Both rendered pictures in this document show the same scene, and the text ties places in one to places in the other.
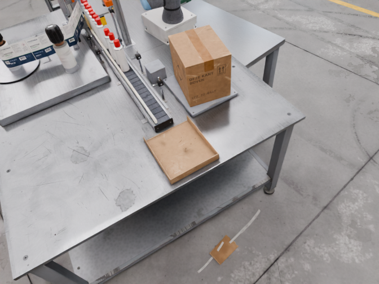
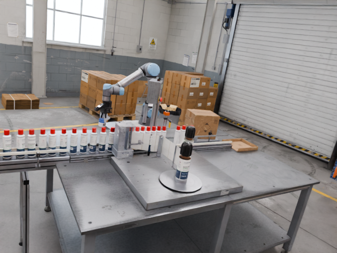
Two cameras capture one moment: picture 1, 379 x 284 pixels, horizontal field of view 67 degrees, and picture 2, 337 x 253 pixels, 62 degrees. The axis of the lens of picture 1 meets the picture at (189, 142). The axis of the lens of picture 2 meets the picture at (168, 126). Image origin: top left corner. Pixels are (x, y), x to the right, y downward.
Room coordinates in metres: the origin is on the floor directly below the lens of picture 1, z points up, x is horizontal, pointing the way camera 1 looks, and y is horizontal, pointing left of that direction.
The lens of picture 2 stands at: (2.11, 2.81, 1.81)
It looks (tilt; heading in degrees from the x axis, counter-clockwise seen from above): 17 degrees down; 261
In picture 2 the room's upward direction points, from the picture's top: 9 degrees clockwise
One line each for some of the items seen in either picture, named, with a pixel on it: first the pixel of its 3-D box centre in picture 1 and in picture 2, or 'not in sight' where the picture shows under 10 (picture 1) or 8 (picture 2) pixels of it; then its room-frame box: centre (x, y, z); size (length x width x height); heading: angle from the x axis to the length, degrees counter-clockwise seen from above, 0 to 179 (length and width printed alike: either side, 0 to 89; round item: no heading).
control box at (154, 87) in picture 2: not in sight; (154, 91); (1.90, 0.41, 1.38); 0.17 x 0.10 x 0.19; 78
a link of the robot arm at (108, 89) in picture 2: not in sight; (107, 90); (2.31, 0.21, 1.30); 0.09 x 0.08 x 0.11; 16
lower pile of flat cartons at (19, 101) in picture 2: not in sight; (20, 101); (4.38, -3.35, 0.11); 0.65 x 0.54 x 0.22; 31
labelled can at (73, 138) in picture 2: not in sight; (73, 140); (2.49, 0.76, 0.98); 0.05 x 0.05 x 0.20
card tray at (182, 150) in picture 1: (180, 147); (239, 144); (0.85, 0.05, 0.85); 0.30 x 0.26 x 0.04; 23
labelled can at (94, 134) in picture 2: not in sight; (93, 140); (2.35, 0.70, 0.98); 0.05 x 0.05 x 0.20
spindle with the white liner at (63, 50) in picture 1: (62, 49); (188, 143); (1.58, 0.67, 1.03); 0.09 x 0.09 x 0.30
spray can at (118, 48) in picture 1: (120, 56); not in sight; (1.49, 0.33, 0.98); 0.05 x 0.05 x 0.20
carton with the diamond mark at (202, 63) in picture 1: (199, 66); (200, 124); (1.28, -0.12, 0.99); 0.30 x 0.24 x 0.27; 12
